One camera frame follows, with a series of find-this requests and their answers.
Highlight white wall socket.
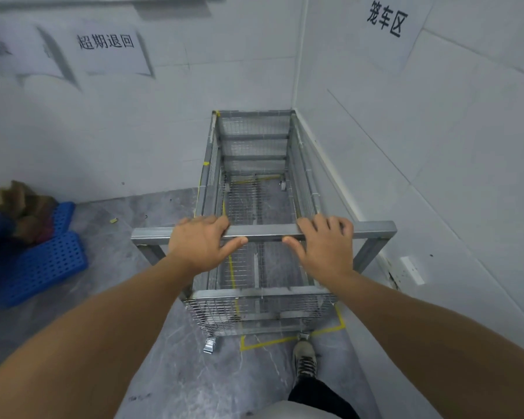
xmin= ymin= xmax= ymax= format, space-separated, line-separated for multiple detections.
xmin=399 ymin=256 xmax=425 ymax=287

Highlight person's left forearm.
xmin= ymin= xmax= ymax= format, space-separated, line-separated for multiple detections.
xmin=0 ymin=255 xmax=198 ymax=419

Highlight person's left hand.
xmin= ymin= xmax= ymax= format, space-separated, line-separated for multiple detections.
xmin=168 ymin=215 xmax=249 ymax=287

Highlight metal wire cage cart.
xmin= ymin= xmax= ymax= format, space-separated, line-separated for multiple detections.
xmin=130 ymin=110 xmax=398 ymax=355

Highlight person's right hand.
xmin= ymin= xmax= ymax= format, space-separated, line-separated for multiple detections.
xmin=282 ymin=214 xmax=355 ymax=287

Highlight white paper wall sign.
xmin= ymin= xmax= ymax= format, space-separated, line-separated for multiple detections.
xmin=0 ymin=16 xmax=65 ymax=80
xmin=72 ymin=21 xmax=153 ymax=77
xmin=348 ymin=0 xmax=434 ymax=75

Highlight black trouser leg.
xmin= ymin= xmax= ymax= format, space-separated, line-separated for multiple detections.
xmin=287 ymin=377 xmax=361 ymax=419

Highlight blue perforated plastic pallet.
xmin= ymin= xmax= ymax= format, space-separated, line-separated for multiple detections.
xmin=0 ymin=201 xmax=89 ymax=308

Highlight person's right forearm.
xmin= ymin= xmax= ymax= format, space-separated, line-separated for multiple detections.
xmin=330 ymin=270 xmax=524 ymax=419

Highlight grey laced sneaker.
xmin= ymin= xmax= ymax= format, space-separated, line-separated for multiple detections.
xmin=292 ymin=338 xmax=319 ymax=385

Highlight brown cardboard pieces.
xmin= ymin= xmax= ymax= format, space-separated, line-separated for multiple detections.
xmin=0 ymin=180 xmax=58 ymax=246

